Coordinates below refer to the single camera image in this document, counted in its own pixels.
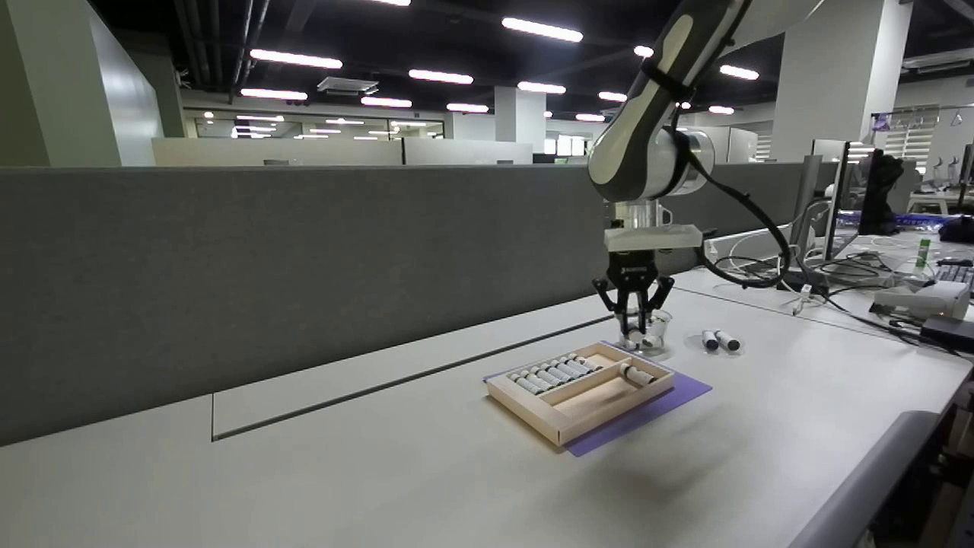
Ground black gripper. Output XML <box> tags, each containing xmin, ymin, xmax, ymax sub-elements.
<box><xmin>591</xmin><ymin>250</ymin><xmax>680</xmax><ymax>344</ymax></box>

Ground wooden compartment tray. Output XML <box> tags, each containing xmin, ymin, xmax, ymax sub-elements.
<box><xmin>485</xmin><ymin>338</ymin><xmax>680</xmax><ymax>454</ymax></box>

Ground white bottle green label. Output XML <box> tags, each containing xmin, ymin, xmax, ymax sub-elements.
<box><xmin>909</xmin><ymin>232</ymin><xmax>939</xmax><ymax>283</ymax></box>

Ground purple paper mat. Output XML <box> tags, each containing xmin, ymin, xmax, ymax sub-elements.
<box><xmin>560</xmin><ymin>368</ymin><xmax>715</xmax><ymax>458</ymax></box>

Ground silver computer monitor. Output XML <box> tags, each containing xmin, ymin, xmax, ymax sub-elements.
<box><xmin>789</xmin><ymin>137</ymin><xmax>854</xmax><ymax>267</ymax></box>

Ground white box device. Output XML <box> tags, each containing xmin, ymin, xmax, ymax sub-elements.
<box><xmin>867</xmin><ymin>280</ymin><xmax>974</xmax><ymax>326</ymax></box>

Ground black flat device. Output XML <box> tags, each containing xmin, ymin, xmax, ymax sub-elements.
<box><xmin>919</xmin><ymin>316</ymin><xmax>974</xmax><ymax>357</ymax></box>

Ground dark keyboard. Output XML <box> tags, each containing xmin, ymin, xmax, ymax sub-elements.
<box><xmin>936</xmin><ymin>255</ymin><xmax>974</xmax><ymax>289</ymax></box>

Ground ceiling air conditioner unit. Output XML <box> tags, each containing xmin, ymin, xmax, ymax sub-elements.
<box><xmin>313</xmin><ymin>72</ymin><xmax>380</xmax><ymax>103</ymax></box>

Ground white office partition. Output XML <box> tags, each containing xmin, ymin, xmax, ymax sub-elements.
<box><xmin>150</xmin><ymin>134</ymin><xmax>540</xmax><ymax>171</ymax></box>

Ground grey felt desk divider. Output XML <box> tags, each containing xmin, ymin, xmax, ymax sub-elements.
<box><xmin>0</xmin><ymin>160</ymin><xmax>847</xmax><ymax>449</ymax></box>

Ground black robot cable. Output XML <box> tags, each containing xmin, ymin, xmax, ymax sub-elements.
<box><xmin>677</xmin><ymin>132</ymin><xmax>794</xmax><ymax>291</ymax></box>

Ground tangled desk cables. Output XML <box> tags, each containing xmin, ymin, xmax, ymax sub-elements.
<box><xmin>711</xmin><ymin>235</ymin><xmax>924</xmax><ymax>307</ymax></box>

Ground grey cable tray cover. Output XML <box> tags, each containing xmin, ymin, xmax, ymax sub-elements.
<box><xmin>207</xmin><ymin>310</ymin><xmax>619</xmax><ymax>445</ymax></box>

